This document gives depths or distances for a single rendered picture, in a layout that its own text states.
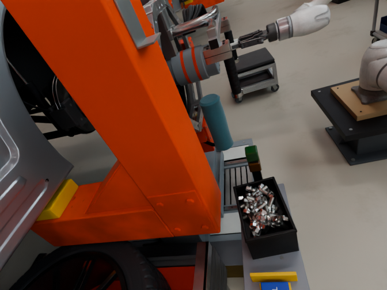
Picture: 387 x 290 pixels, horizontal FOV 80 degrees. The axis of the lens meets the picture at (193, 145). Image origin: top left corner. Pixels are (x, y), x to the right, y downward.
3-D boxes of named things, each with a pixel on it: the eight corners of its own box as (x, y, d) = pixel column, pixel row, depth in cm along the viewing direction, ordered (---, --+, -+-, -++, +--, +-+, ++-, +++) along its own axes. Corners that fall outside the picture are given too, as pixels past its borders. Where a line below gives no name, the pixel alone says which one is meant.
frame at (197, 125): (196, 95, 139) (158, -7, 107) (207, 92, 137) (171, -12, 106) (184, 157, 98) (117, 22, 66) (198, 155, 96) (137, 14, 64)
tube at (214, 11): (178, 26, 108) (170, 1, 102) (219, 11, 102) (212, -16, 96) (172, 37, 94) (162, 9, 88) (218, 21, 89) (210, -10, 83)
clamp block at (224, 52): (207, 60, 83) (203, 45, 80) (232, 52, 81) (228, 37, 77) (206, 65, 79) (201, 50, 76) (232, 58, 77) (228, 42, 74)
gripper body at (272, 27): (279, 42, 102) (257, 49, 105) (276, 37, 109) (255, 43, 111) (277, 25, 98) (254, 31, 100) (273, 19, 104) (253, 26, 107)
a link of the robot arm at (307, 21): (294, 39, 99) (288, 39, 110) (334, 27, 94) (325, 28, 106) (290, 12, 95) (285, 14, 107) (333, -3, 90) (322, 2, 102)
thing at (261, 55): (236, 105, 227) (227, 73, 207) (232, 89, 255) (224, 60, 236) (281, 92, 218) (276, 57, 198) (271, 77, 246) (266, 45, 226)
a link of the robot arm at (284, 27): (288, 34, 108) (275, 38, 109) (287, 13, 102) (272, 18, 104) (293, 40, 101) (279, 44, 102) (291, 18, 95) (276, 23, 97)
